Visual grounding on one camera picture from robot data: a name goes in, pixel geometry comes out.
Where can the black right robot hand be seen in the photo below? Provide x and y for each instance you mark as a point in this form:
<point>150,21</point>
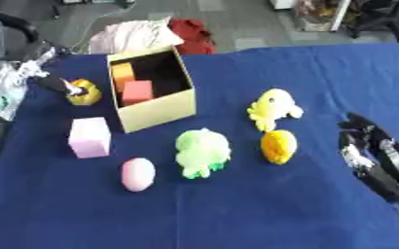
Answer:
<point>360,152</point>

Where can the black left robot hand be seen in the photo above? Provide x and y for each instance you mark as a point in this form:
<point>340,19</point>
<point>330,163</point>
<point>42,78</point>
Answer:
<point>54,82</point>

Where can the yellow toy fruit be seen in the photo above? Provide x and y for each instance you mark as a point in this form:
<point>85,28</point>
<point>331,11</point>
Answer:
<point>86,92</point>

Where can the tan cardboard box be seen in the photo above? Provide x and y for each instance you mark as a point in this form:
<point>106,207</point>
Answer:
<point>152,94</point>

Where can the pink foam cube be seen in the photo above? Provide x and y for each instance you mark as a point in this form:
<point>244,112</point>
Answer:
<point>89,137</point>

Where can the orange foam block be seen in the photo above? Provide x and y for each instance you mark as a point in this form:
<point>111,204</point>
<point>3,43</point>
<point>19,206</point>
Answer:
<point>123,74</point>

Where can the orange toy fruit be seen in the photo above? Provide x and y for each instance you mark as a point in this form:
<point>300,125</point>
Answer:
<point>278,146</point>

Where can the red foam block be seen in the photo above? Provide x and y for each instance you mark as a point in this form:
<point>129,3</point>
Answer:
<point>137,91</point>

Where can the pink and white cloth bundle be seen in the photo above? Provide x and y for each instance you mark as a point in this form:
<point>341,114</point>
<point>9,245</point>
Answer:
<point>132,36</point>

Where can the yellow soft toy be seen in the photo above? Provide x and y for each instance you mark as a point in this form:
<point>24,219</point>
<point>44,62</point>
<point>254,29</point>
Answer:
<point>272,108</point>

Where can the pink egg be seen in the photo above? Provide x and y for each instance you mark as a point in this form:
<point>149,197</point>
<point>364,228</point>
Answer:
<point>137,174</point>

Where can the black office chair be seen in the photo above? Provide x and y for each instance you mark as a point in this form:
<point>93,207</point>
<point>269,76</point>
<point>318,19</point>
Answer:
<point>382,17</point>

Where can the red bag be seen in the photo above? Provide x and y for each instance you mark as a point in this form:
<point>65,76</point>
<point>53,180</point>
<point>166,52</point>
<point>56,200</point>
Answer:
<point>193,36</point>

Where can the green soft toy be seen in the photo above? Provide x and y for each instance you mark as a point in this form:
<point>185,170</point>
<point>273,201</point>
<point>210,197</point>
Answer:
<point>202,152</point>

